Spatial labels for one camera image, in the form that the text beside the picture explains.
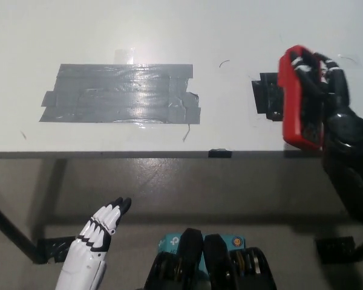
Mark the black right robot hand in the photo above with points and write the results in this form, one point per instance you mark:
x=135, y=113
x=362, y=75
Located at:
x=338, y=114

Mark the black metal table leg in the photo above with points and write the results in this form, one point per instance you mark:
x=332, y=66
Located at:
x=12, y=229

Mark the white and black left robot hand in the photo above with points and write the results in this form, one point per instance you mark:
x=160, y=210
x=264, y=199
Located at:
x=84, y=250

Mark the grey duct tape patch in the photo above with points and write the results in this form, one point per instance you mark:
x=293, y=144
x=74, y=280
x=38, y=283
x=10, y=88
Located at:
x=118, y=95

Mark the small black tape strip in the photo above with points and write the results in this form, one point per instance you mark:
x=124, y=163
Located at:
x=220, y=153

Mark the red digital multimeter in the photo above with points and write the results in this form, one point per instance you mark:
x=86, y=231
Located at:
x=290, y=105

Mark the black tape patch on table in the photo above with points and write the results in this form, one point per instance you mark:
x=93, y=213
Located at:
x=266, y=93

